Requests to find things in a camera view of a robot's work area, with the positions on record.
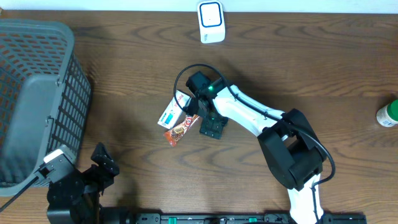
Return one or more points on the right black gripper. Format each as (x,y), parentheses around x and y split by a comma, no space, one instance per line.
(209,127)

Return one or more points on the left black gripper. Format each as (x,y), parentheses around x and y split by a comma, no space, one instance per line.
(104,180)

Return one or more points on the white Panadol box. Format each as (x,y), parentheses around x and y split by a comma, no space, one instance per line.
(173,111)

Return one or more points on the red Top candy wrapper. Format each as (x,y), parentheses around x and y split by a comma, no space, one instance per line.
(175,134)

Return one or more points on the green lid jar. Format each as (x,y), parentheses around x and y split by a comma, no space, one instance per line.
(387,116)

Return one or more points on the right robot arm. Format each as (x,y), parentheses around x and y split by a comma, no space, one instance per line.
(291,149)

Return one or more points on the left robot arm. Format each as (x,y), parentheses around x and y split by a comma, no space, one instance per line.
(74,196)

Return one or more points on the grey plastic basket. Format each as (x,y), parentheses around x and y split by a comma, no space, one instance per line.
(45,98)

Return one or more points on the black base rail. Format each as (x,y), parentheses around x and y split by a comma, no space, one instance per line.
(275,218)

